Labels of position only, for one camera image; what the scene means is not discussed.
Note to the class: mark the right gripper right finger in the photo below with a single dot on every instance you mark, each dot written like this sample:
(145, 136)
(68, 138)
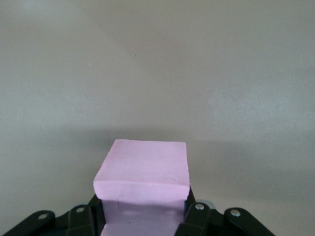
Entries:
(201, 218)

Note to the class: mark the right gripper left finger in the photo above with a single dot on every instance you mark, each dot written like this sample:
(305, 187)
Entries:
(78, 221)

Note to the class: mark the pink foam cube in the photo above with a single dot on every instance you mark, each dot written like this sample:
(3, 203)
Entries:
(145, 167)

